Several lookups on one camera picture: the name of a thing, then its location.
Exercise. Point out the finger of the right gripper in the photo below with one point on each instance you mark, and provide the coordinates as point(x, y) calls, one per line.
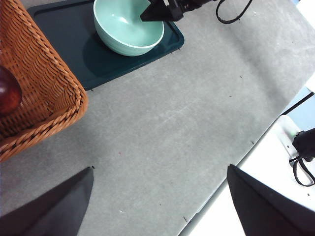
point(160, 12)

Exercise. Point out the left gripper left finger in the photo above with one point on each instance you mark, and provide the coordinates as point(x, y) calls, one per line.
point(49, 209)

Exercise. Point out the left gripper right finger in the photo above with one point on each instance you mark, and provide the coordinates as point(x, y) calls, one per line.
point(265, 209)

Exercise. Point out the teal ribbed bowl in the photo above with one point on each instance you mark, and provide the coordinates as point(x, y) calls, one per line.
point(128, 32)

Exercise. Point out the dark red plum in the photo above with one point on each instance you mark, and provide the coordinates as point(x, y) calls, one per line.
point(8, 93)

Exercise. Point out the black rounded fitting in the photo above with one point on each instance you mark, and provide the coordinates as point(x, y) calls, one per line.
point(306, 145)

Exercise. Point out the white device with green light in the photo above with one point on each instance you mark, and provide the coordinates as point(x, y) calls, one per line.
point(286, 132)

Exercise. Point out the black rectangular tray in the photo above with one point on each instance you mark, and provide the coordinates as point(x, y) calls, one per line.
point(61, 29)

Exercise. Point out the brown wicker basket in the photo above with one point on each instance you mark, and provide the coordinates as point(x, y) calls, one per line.
point(37, 61)

